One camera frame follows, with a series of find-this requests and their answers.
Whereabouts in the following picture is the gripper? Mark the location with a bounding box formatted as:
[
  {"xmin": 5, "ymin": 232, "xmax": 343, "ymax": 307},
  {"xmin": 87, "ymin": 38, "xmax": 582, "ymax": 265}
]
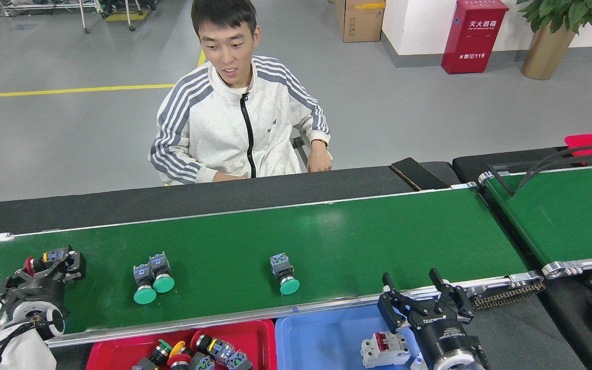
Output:
[
  {"xmin": 0, "ymin": 245, "xmax": 87, "ymax": 309},
  {"xmin": 377, "ymin": 268, "xmax": 476, "ymax": 360}
]

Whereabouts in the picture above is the green mushroom push button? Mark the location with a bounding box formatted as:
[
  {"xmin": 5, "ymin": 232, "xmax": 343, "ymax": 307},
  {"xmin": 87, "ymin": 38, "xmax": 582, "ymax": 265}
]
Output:
[
  {"xmin": 133, "ymin": 264, "xmax": 158, "ymax": 305},
  {"xmin": 132, "ymin": 339, "xmax": 173, "ymax": 370},
  {"xmin": 148, "ymin": 252, "xmax": 175, "ymax": 294},
  {"xmin": 227, "ymin": 350, "xmax": 254, "ymax": 370},
  {"xmin": 269, "ymin": 252, "xmax": 300, "ymax": 295}
]

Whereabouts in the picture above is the yellow mushroom push button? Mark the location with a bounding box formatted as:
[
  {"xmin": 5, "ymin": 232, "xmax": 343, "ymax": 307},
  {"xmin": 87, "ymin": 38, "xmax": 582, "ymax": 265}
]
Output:
[{"xmin": 169, "ymin": 341, "xmax": 215, "ymax": 370}]

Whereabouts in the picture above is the blue plastic tray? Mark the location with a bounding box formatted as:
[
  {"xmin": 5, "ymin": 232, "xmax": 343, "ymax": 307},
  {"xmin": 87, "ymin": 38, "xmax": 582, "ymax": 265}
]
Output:
[{"xmin": 274, "ymin": 303, "xmax": 430, "ymax": 370}]

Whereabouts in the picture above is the long green conveyor belt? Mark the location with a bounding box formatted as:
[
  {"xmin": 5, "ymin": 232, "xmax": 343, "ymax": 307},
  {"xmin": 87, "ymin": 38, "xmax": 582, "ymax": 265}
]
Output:
[{"xmin": 0, "ymin": 182, "xmax": 546, "ymax": 355}]

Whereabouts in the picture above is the short green conveyor belt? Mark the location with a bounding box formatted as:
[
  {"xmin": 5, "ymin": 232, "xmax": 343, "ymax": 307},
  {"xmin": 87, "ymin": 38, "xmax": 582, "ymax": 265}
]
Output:
[{"xmin": 477, "ymin": 163, "xmax": 592, "ymax": 279}]

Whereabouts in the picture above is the red plastic tray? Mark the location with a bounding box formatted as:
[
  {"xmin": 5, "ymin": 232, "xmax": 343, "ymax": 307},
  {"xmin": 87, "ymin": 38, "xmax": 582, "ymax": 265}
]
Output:
[{"xmin": 86, "ymin": 320, "xmax": 278, "ymax": 370}]

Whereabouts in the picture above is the person's left hand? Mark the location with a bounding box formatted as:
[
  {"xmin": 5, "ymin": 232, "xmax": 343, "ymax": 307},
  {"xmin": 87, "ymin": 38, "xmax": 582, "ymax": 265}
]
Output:
[{"xmin": 306, "ymin": 145, "xmax": 332, "ymax": 173}]

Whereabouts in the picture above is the black smartphone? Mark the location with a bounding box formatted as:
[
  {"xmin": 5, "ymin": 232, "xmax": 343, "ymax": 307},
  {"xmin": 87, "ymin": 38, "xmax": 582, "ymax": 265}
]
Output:
[{"xmin": 390, "ymin": 157, "xmax": 451, "ymax": 192}]

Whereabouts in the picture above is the person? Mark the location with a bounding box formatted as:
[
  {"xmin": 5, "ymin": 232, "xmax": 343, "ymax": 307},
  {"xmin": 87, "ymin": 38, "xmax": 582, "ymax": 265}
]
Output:
[{"xmin": 148, "ymin": 0, "xmax": 334, "ymax": 186}]

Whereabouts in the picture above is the white wheeled stand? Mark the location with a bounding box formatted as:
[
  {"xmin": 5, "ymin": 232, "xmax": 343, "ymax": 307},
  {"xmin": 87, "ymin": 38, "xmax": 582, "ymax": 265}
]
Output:
[{"xmin": 0, "ymin": 0, "xmax": 137, "ymax": 34}]

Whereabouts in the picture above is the red fire extinguisher cabinet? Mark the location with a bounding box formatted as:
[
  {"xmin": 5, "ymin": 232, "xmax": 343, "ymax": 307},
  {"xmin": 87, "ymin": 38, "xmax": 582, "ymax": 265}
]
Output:
[{"xmin": 441, "ymin": 0, "xmax": 509, "ymax": 75}]

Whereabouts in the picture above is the potted green plant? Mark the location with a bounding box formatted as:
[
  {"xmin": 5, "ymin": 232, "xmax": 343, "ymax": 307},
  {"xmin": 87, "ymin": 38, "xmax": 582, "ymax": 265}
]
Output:
[{"xmin": 516, "ymin": 0, "xmax": 592, "ymax": 81}]

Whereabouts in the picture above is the cardboard box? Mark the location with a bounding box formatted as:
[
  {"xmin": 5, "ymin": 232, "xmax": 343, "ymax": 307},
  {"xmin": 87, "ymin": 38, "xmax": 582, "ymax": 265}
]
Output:
[{"xmin": 334, "ymin": 0, "xmax": 386, "ymax": 43}]

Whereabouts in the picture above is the conveyor drive chain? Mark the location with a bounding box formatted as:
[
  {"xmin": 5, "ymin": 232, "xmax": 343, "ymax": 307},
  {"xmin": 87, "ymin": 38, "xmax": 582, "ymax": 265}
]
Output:
[{"xmin": 468, "ymin": 280, "xmax": 546, "ymax": 310}]

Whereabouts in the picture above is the black guide bracket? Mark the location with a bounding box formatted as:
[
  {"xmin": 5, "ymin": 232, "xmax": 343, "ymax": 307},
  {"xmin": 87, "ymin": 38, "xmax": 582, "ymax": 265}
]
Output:
[{"xmin": 486, "ymin": 145, "xmax": 592, "ymax": 197}]

